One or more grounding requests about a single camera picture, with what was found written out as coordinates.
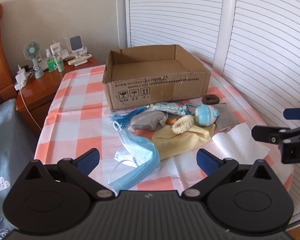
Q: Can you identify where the blue round plush toy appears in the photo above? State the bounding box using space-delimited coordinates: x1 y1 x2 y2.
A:
194 104 220 127

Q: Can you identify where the floral sachet with blue tassel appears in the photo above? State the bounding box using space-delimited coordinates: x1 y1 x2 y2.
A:
109 101 198 129

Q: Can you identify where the grey pouch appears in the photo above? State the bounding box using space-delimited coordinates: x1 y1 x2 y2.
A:
213 103 239 131
128 110 168 132

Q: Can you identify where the yellow cloth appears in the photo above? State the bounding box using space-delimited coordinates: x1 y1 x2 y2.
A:
151 124 215 160

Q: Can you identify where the white tissue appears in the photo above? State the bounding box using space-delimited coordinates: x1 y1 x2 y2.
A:
212 123 270 164

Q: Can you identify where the blue surgical mask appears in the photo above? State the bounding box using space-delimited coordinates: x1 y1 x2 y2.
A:
108 121 160 194

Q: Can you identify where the green desk fan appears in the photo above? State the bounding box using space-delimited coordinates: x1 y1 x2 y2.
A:
23 41 44 79

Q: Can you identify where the cream hair scrunchie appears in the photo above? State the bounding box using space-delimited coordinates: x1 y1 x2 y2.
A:
172 115 194 134

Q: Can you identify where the green bottle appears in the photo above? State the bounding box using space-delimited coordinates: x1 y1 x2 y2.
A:
53 57 65 73

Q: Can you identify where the white louvered door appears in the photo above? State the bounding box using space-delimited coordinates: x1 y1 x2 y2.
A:
124 0 300 224

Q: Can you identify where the white box with label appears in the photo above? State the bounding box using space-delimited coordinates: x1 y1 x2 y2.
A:
50 42 62 59

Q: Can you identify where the brown hair scrunchie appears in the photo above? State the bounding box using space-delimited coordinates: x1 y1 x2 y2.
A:
202 94 220 105

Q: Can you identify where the wooden nightstand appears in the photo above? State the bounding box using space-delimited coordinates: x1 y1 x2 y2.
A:
16 57 100 137

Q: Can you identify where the cardboard box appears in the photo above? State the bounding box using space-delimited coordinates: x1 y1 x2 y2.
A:
102 44 211 111

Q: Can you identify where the small orange tube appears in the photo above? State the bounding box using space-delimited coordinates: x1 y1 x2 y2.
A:
166 118 177 125

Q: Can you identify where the phone on white stand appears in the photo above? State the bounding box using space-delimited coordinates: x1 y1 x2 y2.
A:
69 35 88 57

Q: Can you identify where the grey blue bedding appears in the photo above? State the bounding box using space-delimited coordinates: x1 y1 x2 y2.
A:
0 99 38 239

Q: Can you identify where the pink checkered tablecloth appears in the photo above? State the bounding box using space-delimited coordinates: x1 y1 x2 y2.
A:
34 63 294 193

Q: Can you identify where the green tissue pack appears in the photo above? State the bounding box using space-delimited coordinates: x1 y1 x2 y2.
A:
46 57 57 72

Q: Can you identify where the white remote control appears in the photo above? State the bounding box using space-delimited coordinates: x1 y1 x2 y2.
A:
67 54 92 66

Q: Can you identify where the white power strip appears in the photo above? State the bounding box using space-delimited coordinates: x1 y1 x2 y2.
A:
14 66 33 91

